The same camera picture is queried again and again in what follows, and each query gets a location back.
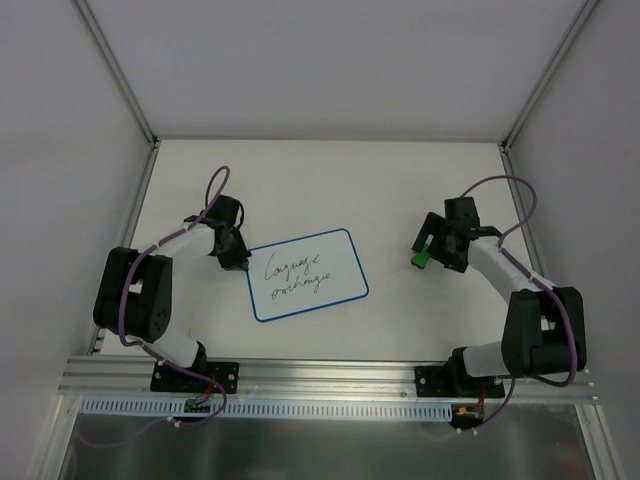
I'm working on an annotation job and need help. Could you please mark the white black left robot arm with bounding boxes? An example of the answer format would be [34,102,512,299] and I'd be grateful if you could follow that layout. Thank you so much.
[93,220,251,391]

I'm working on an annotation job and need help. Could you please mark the blue-framed whiteboard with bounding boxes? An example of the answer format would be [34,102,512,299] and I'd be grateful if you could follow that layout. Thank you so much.
[246,228,370,323]

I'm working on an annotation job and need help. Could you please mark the aluminium mounting rail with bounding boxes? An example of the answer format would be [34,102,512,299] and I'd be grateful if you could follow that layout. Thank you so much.
[57,355,601,404]

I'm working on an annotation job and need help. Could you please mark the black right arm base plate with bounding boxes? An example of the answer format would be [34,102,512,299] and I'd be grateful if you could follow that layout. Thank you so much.
[414,365,505,399]

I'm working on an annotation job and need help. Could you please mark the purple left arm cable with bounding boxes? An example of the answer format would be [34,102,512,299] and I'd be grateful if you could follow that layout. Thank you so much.
[74,166,232,447]

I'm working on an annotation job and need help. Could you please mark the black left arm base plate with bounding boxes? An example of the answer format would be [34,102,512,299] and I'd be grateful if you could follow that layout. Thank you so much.
[150,361,240,395]

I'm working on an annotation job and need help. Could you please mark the aluminium frame post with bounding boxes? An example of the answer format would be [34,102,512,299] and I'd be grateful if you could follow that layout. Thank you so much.
[500,0,600,151]
[71,0,158,148]

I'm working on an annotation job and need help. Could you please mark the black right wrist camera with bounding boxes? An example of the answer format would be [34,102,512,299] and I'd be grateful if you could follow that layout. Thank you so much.
[444,197,480,229]

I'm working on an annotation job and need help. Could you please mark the green bone-shaped eraser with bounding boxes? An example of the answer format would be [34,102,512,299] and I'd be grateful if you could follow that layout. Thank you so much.
[411,243,430,269]

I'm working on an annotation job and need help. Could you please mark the white slotted cable duct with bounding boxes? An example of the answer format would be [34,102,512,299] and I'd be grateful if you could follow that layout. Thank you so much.
[79,396,453,423]

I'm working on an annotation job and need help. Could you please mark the right aluminium frame post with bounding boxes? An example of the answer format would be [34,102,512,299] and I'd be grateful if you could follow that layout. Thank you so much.
[500,0,600,151]

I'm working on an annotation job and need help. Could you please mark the left aluminium frame post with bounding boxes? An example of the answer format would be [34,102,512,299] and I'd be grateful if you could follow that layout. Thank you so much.
[71,0,158,148]

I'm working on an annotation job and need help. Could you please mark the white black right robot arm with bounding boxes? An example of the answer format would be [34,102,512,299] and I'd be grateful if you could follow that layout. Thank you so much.
[411,212,586,396]

